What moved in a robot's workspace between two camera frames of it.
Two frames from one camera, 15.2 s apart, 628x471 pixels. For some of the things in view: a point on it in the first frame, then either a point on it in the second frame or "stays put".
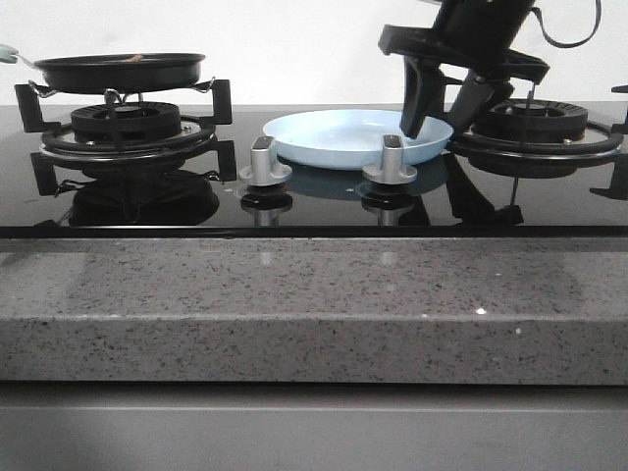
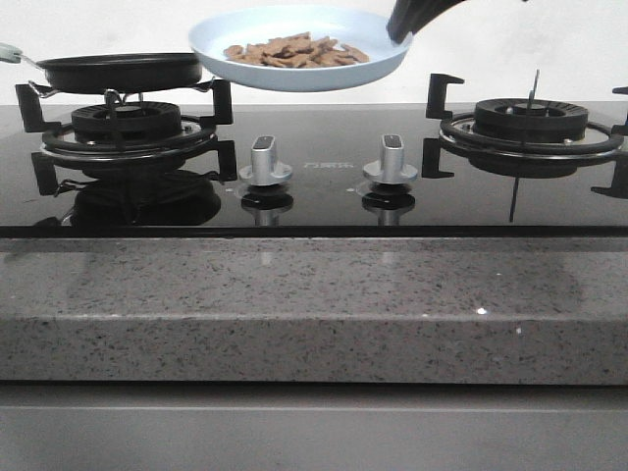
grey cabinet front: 55,425 stays put
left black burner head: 135,121 stays put
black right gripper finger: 424,92 -> 409,16
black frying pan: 118,73 stays put
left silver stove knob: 264,169 stays put
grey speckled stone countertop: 226,309 stays put
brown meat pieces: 134,59 -> 294,51
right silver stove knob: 392,169 stays put
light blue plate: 327,139 -> 297,48
